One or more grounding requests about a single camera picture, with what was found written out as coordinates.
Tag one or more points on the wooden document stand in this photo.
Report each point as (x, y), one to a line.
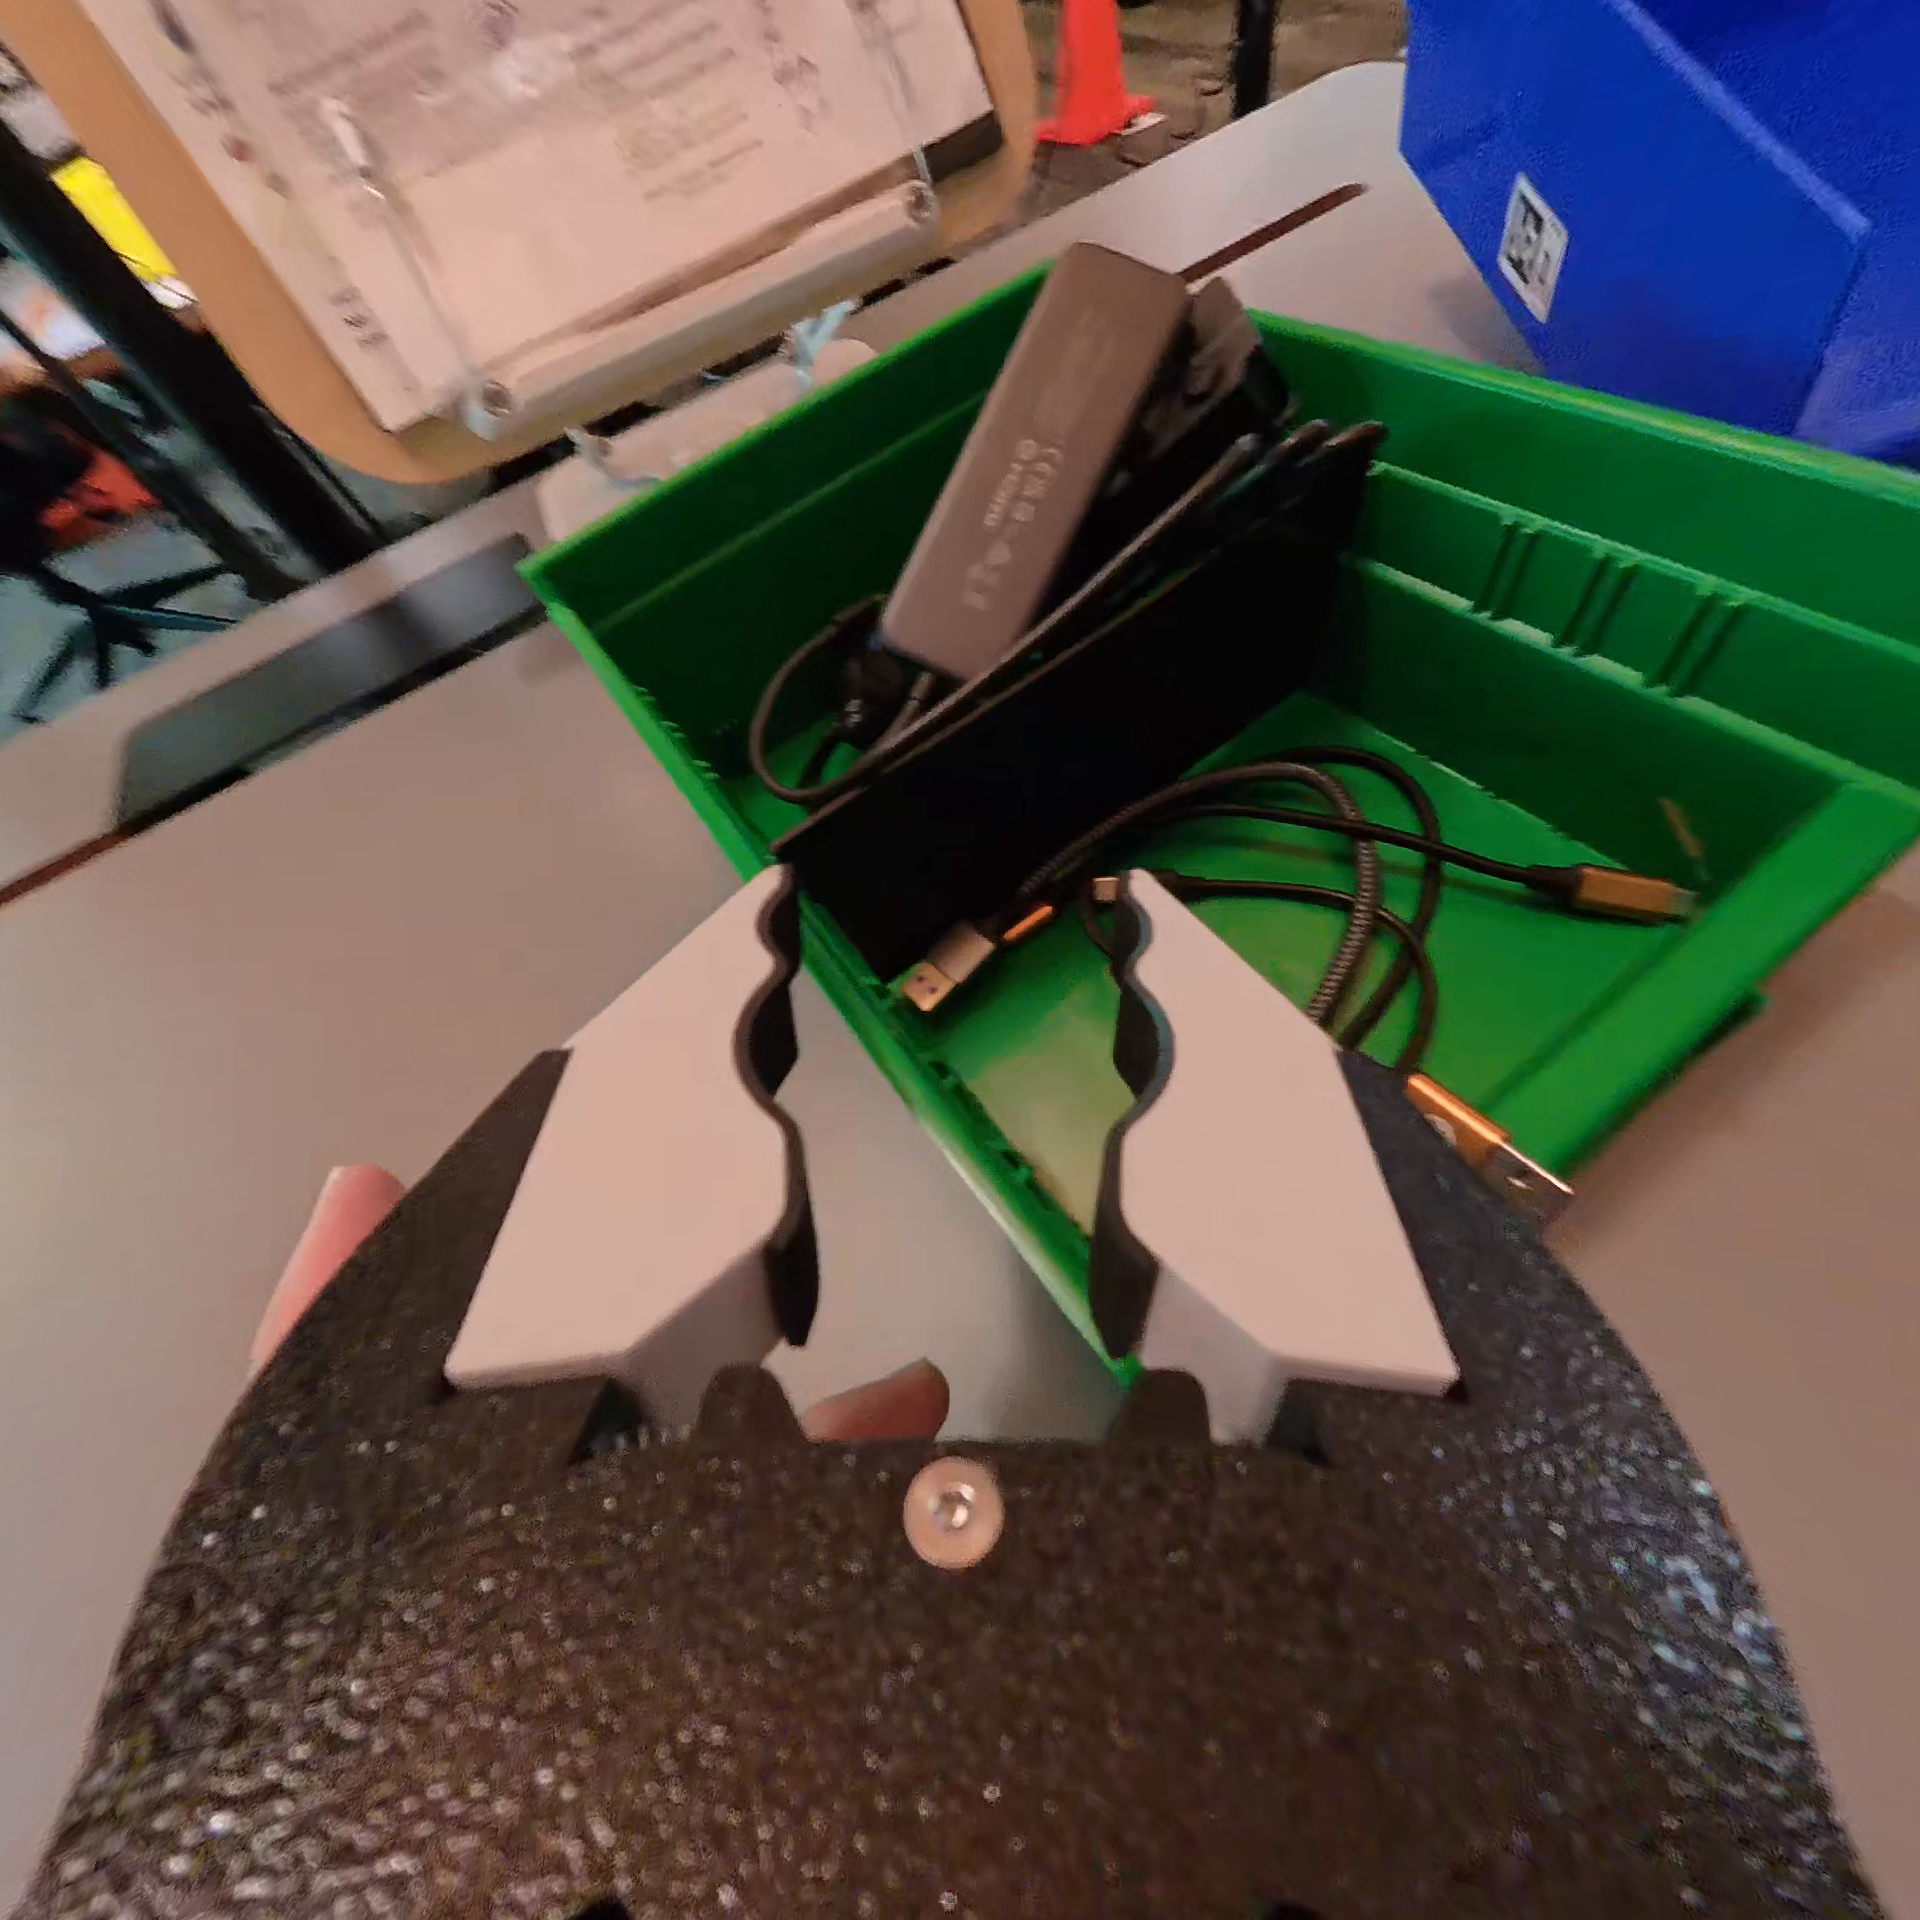
(254, 323)

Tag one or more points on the yellow plastic bin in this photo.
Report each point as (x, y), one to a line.
(113, 210)

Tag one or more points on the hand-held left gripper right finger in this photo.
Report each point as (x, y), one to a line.
(1290, 1199)

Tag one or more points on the orange traffic cone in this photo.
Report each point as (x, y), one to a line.
(1094, 74)

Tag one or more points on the green plastic bin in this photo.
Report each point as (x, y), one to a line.
(1499, 1019)

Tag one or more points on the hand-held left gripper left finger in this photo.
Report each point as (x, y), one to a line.
(630, 1199)

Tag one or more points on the blue plastic bin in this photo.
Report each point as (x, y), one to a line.
(1650, 225)

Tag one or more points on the printed instruction sheet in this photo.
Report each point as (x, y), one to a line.
(601, 150)

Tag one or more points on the slim dark grey usb hub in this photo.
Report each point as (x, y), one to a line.
(1035, 450)

